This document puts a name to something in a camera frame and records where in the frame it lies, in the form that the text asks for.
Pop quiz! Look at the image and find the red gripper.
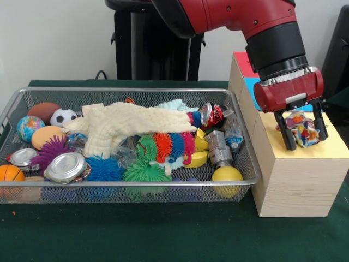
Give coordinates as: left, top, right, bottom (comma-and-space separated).
253, 67, 330, 152

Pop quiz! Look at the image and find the white colourful patterned cloth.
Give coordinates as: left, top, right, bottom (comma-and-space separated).
283, 110, 322, 150

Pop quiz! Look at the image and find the cream knitted cloth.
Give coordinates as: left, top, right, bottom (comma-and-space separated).
62, 102, 198, 159

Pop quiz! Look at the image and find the wooden box with three holes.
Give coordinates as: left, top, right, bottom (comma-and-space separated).
228, 51, 349, 218

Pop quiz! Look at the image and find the silver mesh bin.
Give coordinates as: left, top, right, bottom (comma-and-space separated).
0, 86, 262, 205

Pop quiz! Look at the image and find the dark green table cloth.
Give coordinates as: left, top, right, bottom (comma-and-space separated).
0, 79, 349, 262
326, 88, 349, 125

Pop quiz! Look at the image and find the yellow ball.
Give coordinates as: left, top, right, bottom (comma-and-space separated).
211, 165, 244, 198

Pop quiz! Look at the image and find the multicolour spiky caterpillar toy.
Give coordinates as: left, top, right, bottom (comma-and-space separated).
135, 130, 197, 165

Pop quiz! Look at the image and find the green spiky ball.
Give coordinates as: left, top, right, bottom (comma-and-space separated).
121, 158, 173, 200

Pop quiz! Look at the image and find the blue spiky ball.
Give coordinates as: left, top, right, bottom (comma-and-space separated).
86, 154, 125, 183

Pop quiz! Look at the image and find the small soccer ball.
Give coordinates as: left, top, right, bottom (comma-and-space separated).
50, 108, 78, 128

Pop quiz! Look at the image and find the crushed silver can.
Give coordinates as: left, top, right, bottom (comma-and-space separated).
43, 151, 92, 185

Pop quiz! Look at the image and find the purple spiky toy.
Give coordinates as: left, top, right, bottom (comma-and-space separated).
28, 135, 73, 172

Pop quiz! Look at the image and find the peach foam ball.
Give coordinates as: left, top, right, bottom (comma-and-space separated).
31, 126, 67, 151

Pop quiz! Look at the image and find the globe print ball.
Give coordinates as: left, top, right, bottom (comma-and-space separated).
16, 115, 46, 144

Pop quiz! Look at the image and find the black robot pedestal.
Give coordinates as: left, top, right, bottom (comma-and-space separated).
105, 0, 207, 81

